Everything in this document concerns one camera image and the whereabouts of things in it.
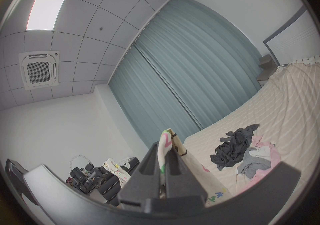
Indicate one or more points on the grey bedside table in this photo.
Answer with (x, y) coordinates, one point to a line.
(266, 68)

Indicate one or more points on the grey knitted garment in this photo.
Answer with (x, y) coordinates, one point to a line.
(250, 166)

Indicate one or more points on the pink T-shirt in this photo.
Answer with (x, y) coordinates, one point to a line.
(275, 155)

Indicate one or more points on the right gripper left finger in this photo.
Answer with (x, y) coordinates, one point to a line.
(142, 181)

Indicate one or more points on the white printed pillow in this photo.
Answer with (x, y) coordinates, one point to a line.
(307, 60)

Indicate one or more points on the dark grey garment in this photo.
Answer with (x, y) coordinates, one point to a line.
(243, 133)

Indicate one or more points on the bed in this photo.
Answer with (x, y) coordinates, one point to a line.
(287, 106)

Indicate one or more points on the blue-green curtain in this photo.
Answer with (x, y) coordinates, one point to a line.
(200, 56)
(140, 93)

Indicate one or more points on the white printed pyjama top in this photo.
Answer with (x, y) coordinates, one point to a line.
(200, 181)

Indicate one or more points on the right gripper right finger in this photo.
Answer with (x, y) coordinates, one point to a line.
(182, 184)

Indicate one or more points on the black garment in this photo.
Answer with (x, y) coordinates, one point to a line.
(227, 154)

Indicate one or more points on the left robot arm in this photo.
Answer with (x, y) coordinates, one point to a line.
(85, 179)

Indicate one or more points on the white garment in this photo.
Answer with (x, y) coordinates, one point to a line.
(262, 152)

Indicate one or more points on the ceiling air conditioner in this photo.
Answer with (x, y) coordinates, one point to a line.
(40, 70)

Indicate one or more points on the ceiling light panel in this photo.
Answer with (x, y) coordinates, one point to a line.
(46, 12)

